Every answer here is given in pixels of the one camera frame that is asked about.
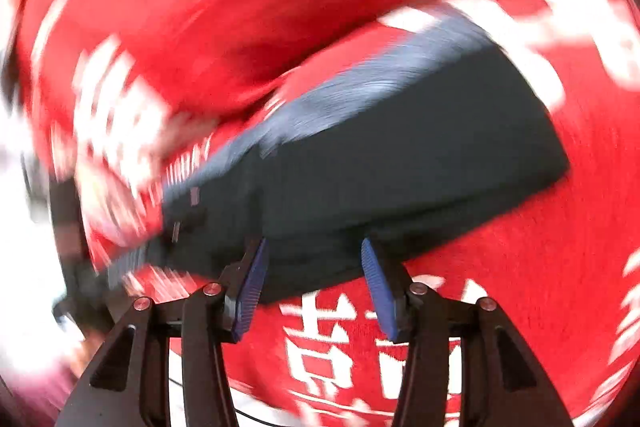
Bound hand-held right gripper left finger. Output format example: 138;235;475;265
55;237;271;427

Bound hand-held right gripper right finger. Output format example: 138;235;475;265
360;237;576;427

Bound black pants with blue-grey trim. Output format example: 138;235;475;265
105;14;571;305

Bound red printed blanket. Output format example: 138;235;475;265
0;0;640;427

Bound black cable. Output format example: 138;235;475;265
170;377;288;427

